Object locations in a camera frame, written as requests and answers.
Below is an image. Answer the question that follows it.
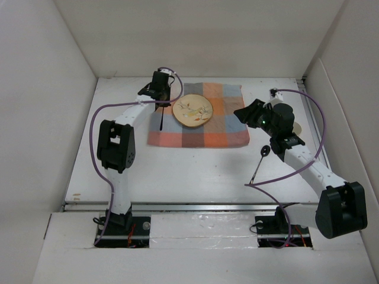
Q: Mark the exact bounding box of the aluminium front rail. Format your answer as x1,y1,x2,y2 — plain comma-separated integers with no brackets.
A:
63,201,320,212

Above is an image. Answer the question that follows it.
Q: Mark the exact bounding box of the black metal spoon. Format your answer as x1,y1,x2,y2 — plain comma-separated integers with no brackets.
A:
249,145,271,184

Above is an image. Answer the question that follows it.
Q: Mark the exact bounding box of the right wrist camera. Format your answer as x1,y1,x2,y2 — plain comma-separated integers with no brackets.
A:
267,88,284,107

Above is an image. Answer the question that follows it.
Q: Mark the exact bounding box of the black metal fork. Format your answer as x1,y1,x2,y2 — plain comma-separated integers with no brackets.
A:
159,107,165,131

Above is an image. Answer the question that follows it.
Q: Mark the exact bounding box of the aluminium rail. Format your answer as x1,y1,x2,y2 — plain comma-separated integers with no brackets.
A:
63,201,320,212
300,95,331,169

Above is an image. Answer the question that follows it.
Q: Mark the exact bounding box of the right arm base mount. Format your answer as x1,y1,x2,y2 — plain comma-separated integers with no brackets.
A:
249,215,313,248

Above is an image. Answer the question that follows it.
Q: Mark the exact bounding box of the pink ceramic cup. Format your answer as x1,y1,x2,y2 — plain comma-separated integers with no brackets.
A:
293,122,302,136

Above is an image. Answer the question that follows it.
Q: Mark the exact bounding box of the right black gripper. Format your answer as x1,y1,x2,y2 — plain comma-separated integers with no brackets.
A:
233,99,278,138

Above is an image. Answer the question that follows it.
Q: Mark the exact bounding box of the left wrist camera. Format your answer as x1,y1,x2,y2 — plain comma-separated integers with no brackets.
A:
158,67,176,76

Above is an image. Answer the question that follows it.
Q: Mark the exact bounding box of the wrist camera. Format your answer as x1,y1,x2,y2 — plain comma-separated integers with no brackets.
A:
267,88,284,107
158,67,176,76

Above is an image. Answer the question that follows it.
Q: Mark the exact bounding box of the aluminium right side rail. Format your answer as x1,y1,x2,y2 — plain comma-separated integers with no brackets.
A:
300,95,331,169

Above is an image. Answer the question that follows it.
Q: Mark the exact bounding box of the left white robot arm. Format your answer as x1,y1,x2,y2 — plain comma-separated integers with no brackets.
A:
89,67,179,235

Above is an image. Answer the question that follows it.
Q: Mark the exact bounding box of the beige floral ceramic plate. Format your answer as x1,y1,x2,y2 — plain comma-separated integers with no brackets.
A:
172,94,213,128

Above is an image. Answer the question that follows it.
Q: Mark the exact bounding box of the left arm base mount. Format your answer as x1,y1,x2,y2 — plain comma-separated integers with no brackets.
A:
94,216,151,249

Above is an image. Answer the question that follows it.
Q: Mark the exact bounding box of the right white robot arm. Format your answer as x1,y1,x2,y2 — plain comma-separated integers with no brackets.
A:
234,99,368,239

